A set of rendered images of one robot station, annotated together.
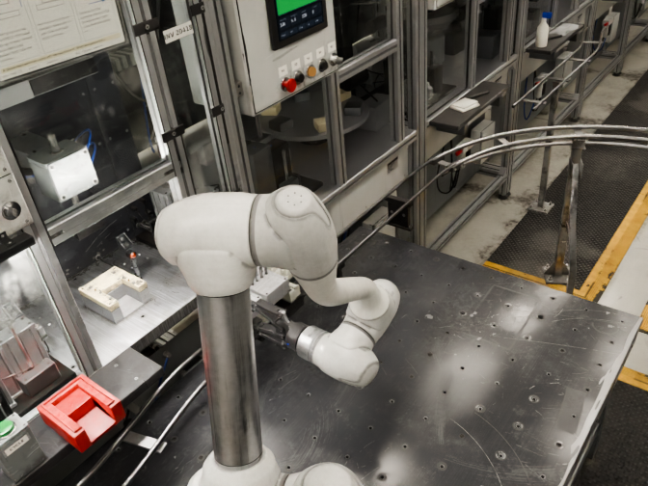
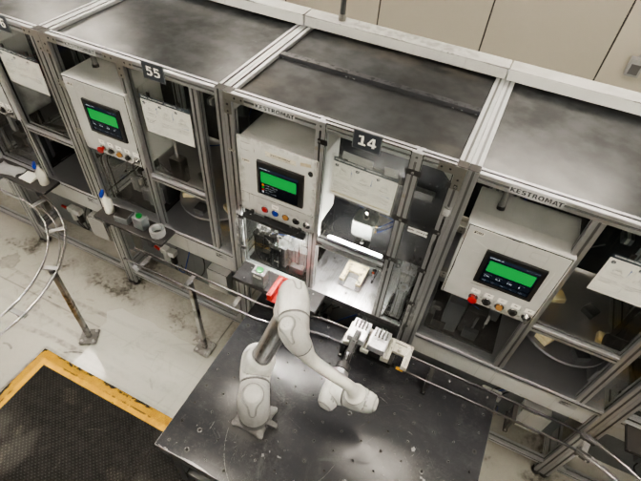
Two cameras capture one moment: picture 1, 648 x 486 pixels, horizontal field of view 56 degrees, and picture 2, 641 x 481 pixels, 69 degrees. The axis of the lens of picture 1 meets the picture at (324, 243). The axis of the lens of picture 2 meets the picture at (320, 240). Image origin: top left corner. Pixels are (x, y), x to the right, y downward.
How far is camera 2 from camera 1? 1.57 m
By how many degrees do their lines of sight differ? 53
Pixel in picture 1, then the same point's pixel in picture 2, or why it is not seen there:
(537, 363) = not seen: outside the picture
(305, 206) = (282, 328)
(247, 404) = (264, 347)
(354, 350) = (329, 393)
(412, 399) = (344, 442)
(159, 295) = (361, 295)
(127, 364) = (314, 298)
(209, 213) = (285, 296)
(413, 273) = (453, 435)
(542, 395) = not seen: outside the picture
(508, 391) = not seen: outside the picture
